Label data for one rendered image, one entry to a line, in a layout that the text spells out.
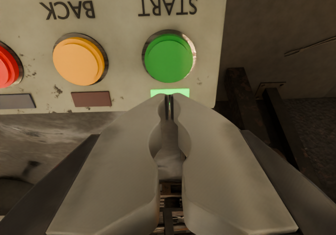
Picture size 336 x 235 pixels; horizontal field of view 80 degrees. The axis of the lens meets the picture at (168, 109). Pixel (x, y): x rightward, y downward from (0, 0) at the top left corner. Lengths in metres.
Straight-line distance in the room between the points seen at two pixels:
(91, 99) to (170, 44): 0.09
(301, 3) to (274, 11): 0.09
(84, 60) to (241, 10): 0.75
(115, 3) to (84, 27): 0.03
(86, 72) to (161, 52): 0.06
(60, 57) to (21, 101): 0.07
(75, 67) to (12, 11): 0.06
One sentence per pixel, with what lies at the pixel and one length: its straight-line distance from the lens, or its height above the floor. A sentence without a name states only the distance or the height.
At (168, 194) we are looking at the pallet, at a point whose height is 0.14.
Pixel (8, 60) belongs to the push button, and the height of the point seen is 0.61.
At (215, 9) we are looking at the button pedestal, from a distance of 0.17.
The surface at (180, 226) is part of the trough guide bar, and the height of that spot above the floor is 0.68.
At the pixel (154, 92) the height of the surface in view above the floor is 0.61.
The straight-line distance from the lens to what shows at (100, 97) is 0.20.
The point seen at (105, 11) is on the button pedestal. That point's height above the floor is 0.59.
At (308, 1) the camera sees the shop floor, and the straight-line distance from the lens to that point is 0.96.
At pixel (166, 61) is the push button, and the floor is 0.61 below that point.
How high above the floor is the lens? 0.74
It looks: 37 degrees down
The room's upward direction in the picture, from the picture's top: 179 degrees clockwise
